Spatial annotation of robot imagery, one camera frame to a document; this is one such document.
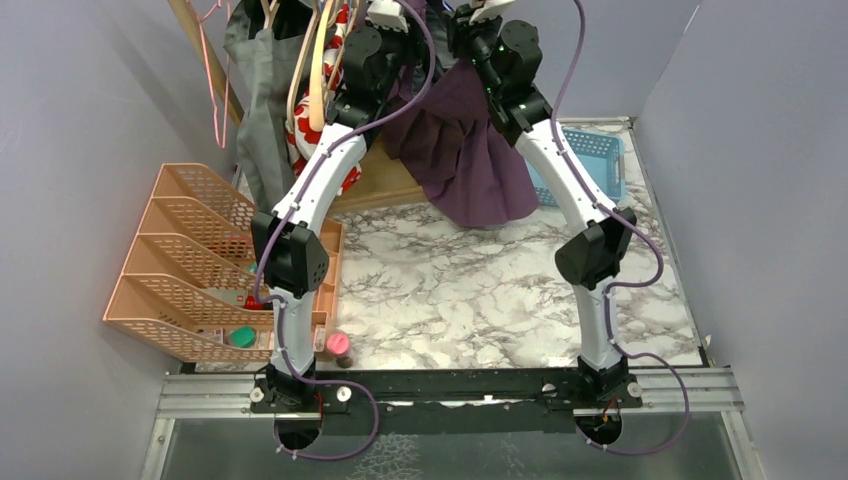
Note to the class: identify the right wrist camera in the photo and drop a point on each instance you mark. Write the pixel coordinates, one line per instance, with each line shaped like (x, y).
(487, 10)

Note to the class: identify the wooden hanger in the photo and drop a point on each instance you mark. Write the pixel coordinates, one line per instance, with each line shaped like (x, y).
(318, 23)
(319, 83)
(269, 9)

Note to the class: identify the red poppy print cloth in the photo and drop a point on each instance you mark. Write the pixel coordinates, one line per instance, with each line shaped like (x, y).
(303, 141)

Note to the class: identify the pink capped bottle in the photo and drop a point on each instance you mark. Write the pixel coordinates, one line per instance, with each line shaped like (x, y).
(339, 346)

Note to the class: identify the peach compartment tray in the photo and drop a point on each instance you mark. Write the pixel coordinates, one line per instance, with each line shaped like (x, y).
(328, 278)

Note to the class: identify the blue plastic basket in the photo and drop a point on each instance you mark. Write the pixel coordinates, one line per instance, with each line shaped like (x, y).
(602, 156)

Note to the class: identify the peach plastic file organizer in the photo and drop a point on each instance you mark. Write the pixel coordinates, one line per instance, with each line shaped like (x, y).
(192, 245)

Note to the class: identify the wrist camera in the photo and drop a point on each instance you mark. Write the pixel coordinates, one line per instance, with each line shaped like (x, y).
(487, 10)
(387, 15)

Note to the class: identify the grey skirt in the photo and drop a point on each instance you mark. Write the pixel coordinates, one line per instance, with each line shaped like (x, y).
(266, 58)

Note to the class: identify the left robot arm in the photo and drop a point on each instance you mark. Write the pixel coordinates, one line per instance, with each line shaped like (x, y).
(371, 64)

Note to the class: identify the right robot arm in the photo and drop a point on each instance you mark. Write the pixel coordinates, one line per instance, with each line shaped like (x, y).
(506, 57)

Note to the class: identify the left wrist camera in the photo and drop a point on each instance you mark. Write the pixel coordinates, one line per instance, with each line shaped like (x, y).
(387, 15)

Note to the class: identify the wooden clothes rack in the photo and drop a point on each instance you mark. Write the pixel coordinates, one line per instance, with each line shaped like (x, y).
(386, 182)

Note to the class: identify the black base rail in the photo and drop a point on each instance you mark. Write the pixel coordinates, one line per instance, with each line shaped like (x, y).
(433, 402)

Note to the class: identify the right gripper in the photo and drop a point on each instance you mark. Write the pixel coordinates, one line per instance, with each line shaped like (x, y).
(459, 29)

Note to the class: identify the pink wire hanger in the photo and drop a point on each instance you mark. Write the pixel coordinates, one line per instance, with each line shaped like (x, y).
(217, 75)

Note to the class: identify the purple cloth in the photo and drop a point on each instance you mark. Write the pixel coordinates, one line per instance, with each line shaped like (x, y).
(448, 144)

